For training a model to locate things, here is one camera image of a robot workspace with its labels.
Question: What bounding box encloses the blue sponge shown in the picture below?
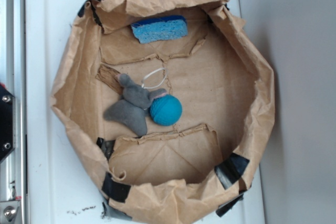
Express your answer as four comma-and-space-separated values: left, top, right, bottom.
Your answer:
131, 15, 188, 44

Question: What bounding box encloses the teal rubber ball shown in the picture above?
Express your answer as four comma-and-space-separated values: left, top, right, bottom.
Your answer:
150, 94, 182, 126

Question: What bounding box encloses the grey plush elephant toy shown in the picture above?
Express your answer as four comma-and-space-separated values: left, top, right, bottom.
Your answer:
103, 73, 168, 136

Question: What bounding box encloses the brown paper bag bin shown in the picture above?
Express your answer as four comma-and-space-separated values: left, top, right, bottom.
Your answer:
50, 0, 275, 223

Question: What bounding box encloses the white string loop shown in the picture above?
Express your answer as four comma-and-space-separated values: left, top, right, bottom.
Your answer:
141, 67, 169, 89

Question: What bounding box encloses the black corner bracket plate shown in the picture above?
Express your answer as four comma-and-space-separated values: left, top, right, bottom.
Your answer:
0, 82, 16, 163

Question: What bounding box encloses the aluminium frame rail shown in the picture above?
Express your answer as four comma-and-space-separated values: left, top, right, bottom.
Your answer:
1, 0, 27, 223

